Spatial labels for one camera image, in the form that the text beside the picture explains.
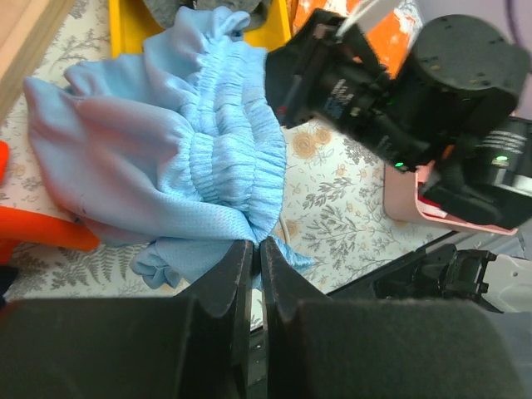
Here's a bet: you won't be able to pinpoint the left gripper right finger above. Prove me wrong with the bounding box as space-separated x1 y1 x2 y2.
260 240 529 398

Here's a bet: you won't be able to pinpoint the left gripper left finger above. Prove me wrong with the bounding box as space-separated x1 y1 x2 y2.
1 241 254 398

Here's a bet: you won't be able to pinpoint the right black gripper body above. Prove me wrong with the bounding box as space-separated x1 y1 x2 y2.
265 9 530 170

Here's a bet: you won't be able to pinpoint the orange tie-dye shorts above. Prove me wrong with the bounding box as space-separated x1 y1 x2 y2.
290 0 425 78

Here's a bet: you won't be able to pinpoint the light blue shorts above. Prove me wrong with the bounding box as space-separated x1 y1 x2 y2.
22 7 317 318

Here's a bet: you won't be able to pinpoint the yellow plastic tray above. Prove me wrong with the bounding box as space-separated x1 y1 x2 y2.
108 0 291 57

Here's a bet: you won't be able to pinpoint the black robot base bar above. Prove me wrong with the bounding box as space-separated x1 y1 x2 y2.
328 232 500 313

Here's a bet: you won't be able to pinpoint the grey shorts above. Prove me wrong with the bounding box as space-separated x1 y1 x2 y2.
143 0 275 32

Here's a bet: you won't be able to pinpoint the pink compartment organizer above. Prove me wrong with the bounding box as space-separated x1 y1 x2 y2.
382 111 520 236

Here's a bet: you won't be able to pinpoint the bright orange garment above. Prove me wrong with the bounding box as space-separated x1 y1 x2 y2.
1 141 101 265

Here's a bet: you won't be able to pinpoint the wooden clothes rack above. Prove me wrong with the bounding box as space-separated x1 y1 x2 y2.
1 0 74 119

